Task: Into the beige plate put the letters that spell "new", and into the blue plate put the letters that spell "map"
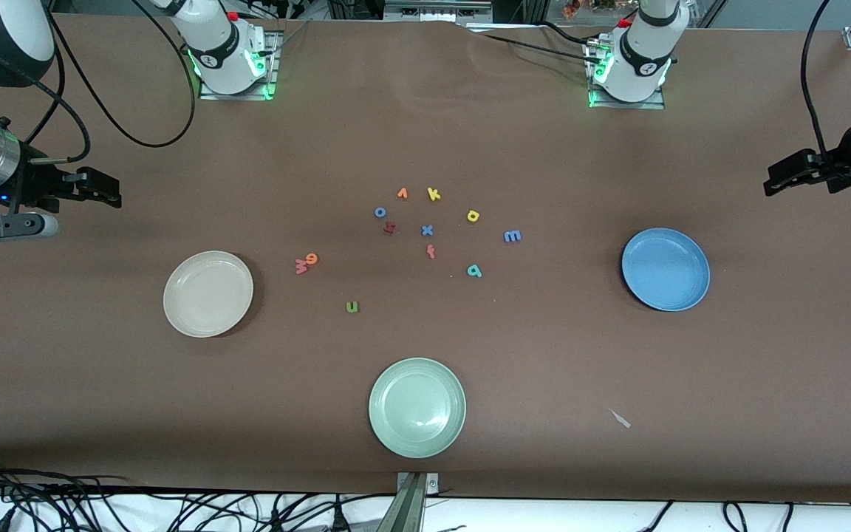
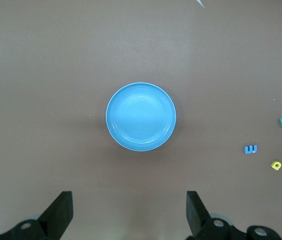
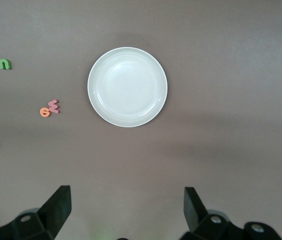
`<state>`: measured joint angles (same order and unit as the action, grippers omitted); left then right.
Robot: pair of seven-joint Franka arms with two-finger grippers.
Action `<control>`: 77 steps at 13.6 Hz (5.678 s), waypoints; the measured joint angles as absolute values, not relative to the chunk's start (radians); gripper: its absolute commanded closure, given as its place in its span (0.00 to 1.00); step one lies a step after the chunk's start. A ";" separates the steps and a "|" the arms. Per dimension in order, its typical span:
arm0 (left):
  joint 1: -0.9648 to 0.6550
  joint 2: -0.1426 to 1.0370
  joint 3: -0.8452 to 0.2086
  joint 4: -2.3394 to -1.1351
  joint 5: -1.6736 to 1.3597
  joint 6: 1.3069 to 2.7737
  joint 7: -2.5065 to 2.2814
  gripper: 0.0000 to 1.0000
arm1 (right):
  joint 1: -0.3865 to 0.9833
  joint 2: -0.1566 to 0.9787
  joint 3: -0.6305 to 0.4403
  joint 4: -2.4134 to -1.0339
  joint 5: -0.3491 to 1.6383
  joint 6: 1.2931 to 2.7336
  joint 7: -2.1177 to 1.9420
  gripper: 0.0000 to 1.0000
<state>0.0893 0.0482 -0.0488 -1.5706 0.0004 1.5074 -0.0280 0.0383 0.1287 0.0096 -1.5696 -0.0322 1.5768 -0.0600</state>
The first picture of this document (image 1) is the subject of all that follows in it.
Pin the orange dried flower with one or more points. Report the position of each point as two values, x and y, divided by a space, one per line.
571 9

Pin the blue foam letter m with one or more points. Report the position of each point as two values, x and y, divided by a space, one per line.
513 237

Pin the pink foam letter w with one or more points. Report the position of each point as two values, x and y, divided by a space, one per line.
301 267

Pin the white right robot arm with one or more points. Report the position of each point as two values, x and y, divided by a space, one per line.
219 52

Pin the small white paper scrap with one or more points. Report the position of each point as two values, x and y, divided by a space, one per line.
620 418

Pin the beige round plate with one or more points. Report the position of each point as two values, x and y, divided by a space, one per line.
207 294

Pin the black equipment frame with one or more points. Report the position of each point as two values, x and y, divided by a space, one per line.
355 9

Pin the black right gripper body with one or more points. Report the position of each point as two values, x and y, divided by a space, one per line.
32 182

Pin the blue round plate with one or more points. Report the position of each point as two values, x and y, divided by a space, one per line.
665 270

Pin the brown table cover sheet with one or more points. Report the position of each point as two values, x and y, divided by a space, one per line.
544 148

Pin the pale green round plate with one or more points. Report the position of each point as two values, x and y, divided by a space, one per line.
417 408

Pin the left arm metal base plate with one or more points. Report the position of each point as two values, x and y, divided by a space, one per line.
626 105

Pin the aluminium bracket profile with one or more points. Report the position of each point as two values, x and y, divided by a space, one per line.
414 502

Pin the grey metal rail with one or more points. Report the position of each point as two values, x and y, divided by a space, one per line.
436 9

